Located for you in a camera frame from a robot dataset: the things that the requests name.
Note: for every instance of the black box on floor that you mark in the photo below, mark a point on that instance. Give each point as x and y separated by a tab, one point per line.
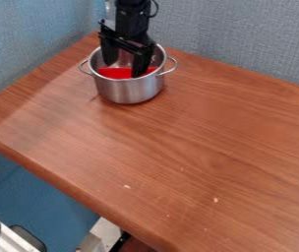
30	237

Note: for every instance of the silver metal pot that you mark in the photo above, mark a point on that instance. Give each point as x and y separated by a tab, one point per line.
130	91

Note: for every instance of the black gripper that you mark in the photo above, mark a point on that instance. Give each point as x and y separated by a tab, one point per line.
129	34

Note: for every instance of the white table leg bracket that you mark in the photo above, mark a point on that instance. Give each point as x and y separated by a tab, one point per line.
101	238

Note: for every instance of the red object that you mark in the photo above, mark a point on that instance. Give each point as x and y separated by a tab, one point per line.
122	72

